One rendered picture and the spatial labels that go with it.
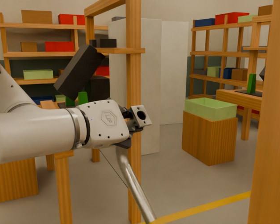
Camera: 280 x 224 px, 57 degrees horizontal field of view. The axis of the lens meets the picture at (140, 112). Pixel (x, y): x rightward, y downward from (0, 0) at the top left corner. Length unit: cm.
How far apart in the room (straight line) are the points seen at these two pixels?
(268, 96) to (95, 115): 36
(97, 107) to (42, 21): 569
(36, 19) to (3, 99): 570
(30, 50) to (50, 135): 573
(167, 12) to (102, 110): 726
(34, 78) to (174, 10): 420
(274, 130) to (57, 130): 43
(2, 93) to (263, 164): 55
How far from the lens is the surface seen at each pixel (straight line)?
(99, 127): 53
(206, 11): 851
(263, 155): 63
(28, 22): 621
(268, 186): 65
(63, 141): 49
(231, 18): 604
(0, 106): 55
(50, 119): 48
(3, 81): 52
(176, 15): 790
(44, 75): 620
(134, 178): 69
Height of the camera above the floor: 155
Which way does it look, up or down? 14 degrees down
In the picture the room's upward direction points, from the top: straight up
